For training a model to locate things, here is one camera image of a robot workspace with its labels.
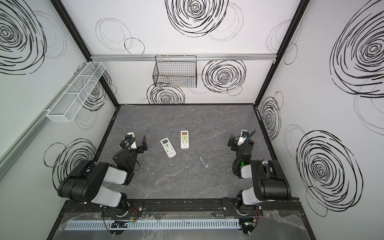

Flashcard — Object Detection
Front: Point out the white remote with batteries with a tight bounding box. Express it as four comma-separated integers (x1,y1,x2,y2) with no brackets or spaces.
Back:
181,131,190,150

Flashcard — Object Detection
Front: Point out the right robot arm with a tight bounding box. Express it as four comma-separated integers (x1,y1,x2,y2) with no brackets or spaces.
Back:
228,131,292,206

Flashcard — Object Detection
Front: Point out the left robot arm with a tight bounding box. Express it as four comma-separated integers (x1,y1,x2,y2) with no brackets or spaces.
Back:
58,133,148,215

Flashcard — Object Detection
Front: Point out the white remote tilted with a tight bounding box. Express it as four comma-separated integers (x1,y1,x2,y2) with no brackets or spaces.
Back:
161,138,177,159

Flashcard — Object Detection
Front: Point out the white mesh shelf basket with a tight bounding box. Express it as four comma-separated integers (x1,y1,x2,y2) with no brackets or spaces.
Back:
46,62,107,123

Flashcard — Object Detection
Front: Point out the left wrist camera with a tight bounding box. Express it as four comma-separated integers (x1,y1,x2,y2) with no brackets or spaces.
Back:
125,132,137,149

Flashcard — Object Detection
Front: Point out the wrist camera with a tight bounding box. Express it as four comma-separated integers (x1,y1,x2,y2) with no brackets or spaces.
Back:
237,130,249,146
125,132,137,149

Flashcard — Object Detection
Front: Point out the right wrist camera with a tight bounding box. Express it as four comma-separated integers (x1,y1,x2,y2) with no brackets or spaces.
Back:
237,130,249,146

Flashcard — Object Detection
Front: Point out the black wire basket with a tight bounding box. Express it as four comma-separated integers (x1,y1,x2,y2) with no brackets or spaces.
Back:
153,55,198,88

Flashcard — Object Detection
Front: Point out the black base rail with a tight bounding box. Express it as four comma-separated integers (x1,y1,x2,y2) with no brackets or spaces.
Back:
61,197,304,217

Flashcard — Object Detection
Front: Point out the white slotted cable duct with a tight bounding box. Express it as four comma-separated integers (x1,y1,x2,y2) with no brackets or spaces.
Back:
64,219,241,232

